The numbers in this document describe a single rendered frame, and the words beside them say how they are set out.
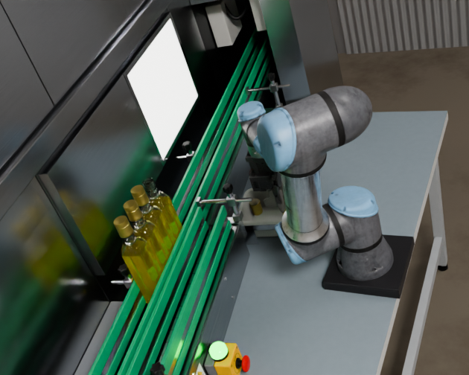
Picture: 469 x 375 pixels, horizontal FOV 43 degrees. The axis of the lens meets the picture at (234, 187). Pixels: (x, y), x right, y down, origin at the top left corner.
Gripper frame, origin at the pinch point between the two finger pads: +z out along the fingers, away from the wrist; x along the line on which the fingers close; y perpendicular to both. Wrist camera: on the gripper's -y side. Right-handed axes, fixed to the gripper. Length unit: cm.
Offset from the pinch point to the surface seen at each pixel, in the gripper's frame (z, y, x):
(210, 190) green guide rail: -7.0, 22.6, -0.5
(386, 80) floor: 85, -12, -220
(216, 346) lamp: -1, 8, 53
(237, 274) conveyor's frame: 4.6, 11.3, 24.3
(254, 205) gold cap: 3.2, 11.5, -4.1
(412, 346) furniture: 64, -31, 3
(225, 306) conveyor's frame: 3.4, 11.5, 36.7
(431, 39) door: 79, -41, -256
